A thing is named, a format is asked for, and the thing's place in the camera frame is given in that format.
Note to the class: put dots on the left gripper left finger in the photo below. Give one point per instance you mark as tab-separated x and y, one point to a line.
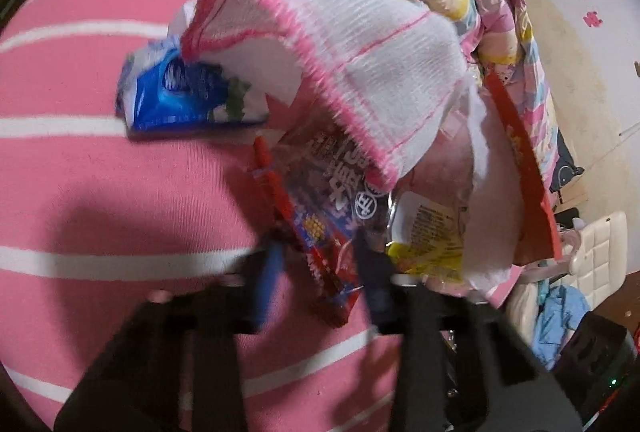
134	384

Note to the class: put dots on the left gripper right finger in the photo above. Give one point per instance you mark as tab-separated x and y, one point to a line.
462	366

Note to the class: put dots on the red paper packet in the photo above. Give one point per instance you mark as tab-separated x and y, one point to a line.
539	237

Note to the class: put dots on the yellow snack wrapper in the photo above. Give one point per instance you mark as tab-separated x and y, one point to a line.
424	239

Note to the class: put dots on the red dark snack wrapper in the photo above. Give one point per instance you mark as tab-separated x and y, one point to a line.
315	180

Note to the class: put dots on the blue tissue pack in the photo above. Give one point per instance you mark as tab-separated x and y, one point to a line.
159	92

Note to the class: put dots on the white pink-edged cloth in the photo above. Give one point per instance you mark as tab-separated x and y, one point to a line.
386	70

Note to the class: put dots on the white tissue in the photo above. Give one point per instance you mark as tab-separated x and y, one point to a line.
462	159

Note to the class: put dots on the blue cloth on chair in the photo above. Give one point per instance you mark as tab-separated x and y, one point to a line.
560	311

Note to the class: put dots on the cream leather office chair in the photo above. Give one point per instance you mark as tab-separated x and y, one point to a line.
594	262

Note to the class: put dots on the pink striped bed mattress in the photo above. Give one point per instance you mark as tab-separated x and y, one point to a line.
91	221

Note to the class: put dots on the dark blue pillow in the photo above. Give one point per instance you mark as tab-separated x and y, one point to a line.
565	169

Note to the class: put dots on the pink bear wall sticker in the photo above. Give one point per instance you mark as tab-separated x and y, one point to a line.
592	19

